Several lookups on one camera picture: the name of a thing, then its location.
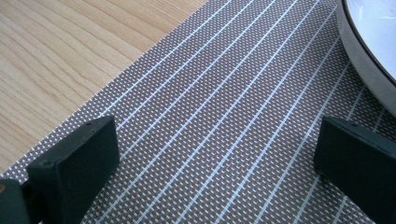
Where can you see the white round plate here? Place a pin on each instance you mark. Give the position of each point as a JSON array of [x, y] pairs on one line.
[[373, 25]]

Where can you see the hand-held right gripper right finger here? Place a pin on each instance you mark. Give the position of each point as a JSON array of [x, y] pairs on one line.
[[358, 161]]

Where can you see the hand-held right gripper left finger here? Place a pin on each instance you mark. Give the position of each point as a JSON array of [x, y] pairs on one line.
[[81, 161]]

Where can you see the brown striped woven placemat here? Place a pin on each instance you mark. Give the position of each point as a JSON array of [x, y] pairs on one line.
[[218, 124]]

